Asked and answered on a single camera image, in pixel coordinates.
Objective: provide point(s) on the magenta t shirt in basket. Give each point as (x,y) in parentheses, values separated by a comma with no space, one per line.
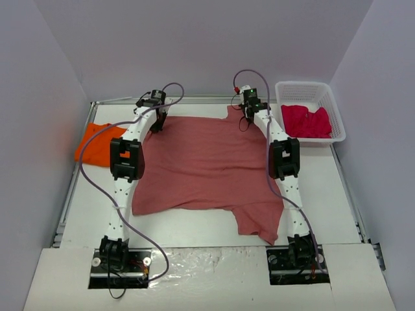
(301,123)

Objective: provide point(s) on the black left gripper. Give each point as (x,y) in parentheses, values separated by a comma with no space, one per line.
(159,120)

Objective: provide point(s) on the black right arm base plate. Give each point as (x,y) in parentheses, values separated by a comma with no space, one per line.
(283,272)

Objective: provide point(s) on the white plastic basket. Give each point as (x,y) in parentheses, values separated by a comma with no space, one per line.
(312,95)

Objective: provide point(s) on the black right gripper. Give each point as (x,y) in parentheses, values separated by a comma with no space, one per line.
(248,114)

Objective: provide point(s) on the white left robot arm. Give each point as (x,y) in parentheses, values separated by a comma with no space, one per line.
(127,165)

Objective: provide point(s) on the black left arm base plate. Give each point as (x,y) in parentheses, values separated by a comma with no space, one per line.
(131,275)

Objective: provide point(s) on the orange folded t shirt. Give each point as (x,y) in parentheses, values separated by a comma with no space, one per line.
(97,152)

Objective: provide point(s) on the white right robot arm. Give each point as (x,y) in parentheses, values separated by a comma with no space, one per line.
(283,166)

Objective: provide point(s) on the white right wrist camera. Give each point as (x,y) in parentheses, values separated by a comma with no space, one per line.
(240,90)

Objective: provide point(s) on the pink t shirt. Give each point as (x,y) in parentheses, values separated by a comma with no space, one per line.
(202,163)

